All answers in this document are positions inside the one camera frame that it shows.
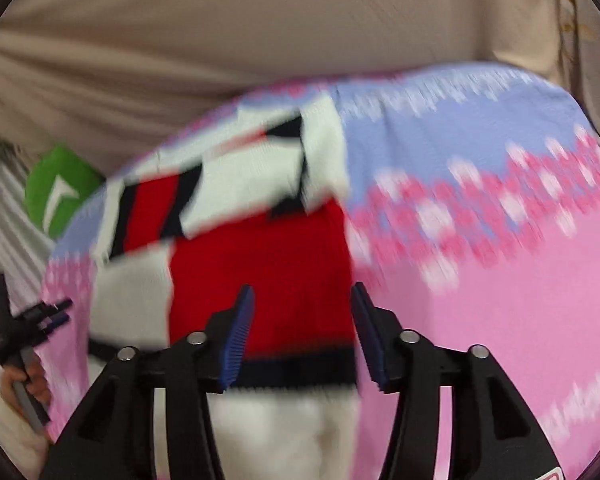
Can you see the person's left hand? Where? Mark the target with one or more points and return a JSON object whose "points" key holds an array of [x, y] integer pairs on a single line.
{"points": [[35, 380]]}

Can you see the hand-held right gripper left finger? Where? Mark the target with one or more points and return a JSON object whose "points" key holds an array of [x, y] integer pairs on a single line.
{"points": [[239, 332]]}

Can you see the beige draped cloth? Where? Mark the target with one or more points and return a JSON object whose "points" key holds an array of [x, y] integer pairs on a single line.
{"points": [[230, 35]]}

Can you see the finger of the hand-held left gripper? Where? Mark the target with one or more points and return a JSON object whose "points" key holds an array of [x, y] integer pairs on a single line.
{"points": [[50, 307], [55, 324]]}

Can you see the white and red knit sweater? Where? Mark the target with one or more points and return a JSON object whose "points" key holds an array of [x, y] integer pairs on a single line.
{"points": [[280, 270]]}

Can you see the green pillow with white mark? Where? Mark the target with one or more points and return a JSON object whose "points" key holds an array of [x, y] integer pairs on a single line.
{"points": [[80, 180]]}

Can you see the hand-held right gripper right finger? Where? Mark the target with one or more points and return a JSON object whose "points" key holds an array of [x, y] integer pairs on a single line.
{"points": [[367, 335]]}

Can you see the pink and blue floral blanket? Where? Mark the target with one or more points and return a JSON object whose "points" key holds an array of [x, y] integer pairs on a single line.
{"points": [[505, 310]]}

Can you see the white satin curtain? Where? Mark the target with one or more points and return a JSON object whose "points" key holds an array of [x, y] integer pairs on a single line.
{"points": [[10, 240]]}

